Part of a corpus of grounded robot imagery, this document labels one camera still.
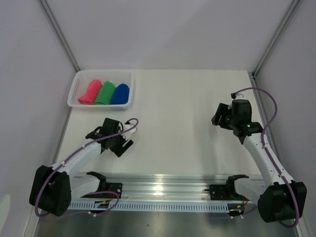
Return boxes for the blue towel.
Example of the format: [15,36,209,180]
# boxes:
[110,83,130,105]

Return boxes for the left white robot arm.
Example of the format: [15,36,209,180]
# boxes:
[29,118,139,218]

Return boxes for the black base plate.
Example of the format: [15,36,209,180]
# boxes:
[204,184,242,201]
[98,183,123,199]

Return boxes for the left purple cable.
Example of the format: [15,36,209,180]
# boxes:
[34,118,139,219]

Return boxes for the left aluminium corner post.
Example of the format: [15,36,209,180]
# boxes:
[37,0,81,72]

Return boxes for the white plastic basket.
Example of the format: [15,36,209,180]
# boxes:
[67,69,135,111]

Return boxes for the purple cable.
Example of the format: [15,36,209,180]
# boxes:
[34,118,139,219]
[209,87,301,228]

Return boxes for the white slotted cable duct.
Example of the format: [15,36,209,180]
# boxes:
[68,200,242,213]

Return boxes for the green towel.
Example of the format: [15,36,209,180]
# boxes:
[94,81,116,105]

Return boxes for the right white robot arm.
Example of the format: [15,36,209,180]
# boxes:
[209,99,307,224]

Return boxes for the aluminium front rail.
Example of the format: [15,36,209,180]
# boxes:
[72,173,265,202]

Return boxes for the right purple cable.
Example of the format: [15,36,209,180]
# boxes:
[209,87,301,228]

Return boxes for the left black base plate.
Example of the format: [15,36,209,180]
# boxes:
[98,183,123,199]

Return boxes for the pink towel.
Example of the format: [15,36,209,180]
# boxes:
[78,79,102,105]

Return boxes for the right aluminium corner post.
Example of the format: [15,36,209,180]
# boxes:
[251,0,303,77]

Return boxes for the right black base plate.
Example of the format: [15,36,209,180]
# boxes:
[204,184,242,201]

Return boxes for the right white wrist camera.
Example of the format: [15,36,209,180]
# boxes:
[231,93,244,100]

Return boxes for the aluminium corner post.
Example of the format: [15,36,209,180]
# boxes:
[251,0,303,77]
[37,0,81,72]

